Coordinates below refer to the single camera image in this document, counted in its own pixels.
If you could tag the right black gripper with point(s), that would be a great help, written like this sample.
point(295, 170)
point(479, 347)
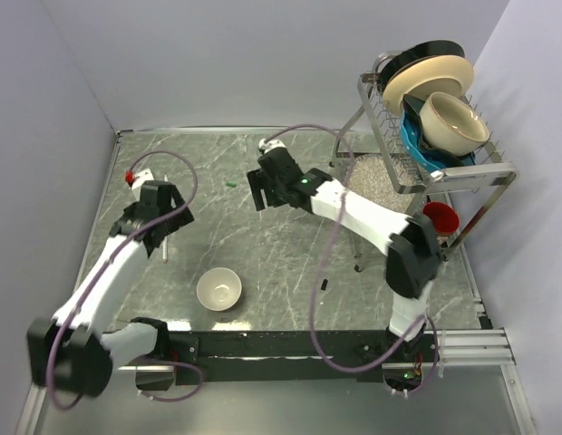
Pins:
point(259, 180)

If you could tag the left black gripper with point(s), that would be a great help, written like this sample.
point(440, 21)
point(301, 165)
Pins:
point(182, 219)

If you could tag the white pen pink tip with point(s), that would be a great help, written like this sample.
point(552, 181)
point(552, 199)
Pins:
point(165, 249)

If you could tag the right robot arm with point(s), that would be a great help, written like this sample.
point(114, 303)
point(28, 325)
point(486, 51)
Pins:
point(413, 255)

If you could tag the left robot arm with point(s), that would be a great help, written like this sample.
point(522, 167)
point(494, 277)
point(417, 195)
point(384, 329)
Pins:
point(71, 352)

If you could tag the clear textured glass plate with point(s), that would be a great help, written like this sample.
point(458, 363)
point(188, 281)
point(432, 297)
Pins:
point(369, 178)

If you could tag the white ceramic bowl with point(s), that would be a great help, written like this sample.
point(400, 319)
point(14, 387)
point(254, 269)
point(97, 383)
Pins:
point(219, 289)

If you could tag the metal dish rack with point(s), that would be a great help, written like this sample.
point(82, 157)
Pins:
point(406, 175)

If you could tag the blue dish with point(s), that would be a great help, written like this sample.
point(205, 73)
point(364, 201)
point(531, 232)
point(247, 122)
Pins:
point(427, 156)

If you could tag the black base bar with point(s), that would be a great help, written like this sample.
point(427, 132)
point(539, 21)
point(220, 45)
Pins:
point(364, 356)

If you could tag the red cup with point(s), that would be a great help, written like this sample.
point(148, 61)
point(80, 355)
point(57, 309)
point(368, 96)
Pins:
point(443, 217)

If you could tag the cream plate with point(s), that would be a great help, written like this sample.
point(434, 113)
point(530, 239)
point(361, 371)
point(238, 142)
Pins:
point(450, 74)

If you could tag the cream bowl on rack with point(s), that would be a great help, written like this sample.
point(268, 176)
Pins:
point(452, 125)

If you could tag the black plate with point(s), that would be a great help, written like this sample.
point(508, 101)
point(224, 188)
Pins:
point(416, 54)

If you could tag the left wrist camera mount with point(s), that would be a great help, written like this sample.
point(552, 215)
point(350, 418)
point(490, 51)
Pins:
point(136, 179)

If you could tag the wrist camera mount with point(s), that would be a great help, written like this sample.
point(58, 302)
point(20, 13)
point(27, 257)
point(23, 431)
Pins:
point(264, 146)
point(136, 179)

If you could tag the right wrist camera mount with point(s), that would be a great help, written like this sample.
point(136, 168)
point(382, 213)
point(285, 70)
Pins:
point(264, 146)

